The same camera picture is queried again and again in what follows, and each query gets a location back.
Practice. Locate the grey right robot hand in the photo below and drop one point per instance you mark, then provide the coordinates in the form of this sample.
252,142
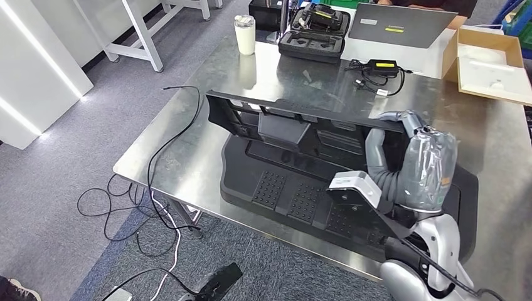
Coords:
428,174

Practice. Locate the black power adapter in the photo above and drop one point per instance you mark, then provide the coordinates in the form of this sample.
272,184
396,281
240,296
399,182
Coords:
382,67

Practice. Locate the open metal floor socket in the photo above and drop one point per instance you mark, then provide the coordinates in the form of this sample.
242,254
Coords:
118,295

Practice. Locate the black plastic plate bracket part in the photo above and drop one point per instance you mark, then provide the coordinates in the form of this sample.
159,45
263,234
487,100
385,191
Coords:
282,128

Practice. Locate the brown cardboard box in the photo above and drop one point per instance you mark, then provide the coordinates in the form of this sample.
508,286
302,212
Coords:
486,74

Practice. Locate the white frame table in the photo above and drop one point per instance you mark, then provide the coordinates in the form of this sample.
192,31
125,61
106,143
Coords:
141,33

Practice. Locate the white tumbler cup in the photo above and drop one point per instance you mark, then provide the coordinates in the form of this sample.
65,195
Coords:
245,37

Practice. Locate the black device with yellow label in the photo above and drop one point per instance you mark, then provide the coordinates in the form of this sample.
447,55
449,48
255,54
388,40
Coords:
318,16

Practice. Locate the dark grey robot fixture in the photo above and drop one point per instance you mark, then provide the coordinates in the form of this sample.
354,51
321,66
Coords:
220,280

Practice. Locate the black foam-lined case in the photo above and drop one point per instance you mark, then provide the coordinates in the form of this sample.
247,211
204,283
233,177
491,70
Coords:
311,50

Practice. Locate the person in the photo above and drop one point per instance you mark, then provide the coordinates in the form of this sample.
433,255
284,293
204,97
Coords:
16,291

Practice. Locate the grey laptop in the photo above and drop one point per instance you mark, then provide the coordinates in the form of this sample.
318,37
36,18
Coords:
399,29

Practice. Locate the stainless steel workbench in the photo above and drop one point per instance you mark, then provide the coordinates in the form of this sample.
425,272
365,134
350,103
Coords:
187,158

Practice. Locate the blue plastic container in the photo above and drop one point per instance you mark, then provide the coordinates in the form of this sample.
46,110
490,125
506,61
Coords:
515,21

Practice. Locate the black box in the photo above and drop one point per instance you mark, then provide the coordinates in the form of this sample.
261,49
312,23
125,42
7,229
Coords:
264,14

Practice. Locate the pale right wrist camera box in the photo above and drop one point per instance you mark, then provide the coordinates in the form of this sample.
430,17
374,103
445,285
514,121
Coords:
353,185

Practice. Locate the black foam engine cover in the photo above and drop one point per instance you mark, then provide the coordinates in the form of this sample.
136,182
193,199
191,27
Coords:
270,191

